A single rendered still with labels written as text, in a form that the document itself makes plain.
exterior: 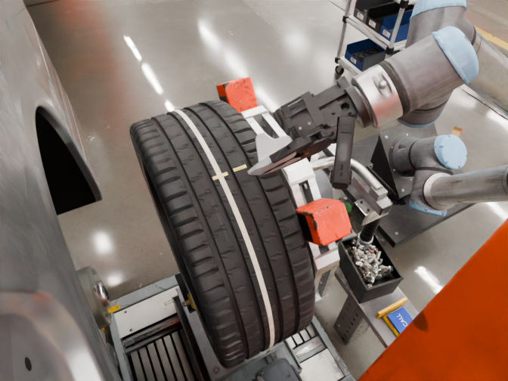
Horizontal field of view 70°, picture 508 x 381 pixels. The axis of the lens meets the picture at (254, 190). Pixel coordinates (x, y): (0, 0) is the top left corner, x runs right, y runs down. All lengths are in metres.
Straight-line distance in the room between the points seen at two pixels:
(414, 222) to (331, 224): 1.14
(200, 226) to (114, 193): 1.67
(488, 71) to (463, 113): 2.20
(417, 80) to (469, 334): 0.34
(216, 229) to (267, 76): 2.47
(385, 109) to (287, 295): 0.40
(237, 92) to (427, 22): 0.44
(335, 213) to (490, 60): 0.43
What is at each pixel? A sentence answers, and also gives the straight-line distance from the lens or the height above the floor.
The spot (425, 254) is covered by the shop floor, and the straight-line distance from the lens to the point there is 2.14.
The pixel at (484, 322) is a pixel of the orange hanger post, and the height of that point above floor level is 1.34.
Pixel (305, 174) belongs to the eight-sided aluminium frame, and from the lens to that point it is 0.79.
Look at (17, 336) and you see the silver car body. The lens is 0.38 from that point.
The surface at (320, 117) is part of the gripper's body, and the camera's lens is 0.58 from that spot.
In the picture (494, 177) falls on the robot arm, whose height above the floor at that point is 0.86.
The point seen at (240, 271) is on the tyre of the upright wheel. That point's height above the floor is 1.07.
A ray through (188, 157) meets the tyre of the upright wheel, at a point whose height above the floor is 1.18.
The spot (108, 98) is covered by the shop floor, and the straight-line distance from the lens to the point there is 3.04.
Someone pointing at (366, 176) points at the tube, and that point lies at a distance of 0.95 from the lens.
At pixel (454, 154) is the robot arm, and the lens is 1.72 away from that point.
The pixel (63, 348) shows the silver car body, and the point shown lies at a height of 1.29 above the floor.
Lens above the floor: 1.69
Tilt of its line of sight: 51 degrees down
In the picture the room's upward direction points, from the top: straight up
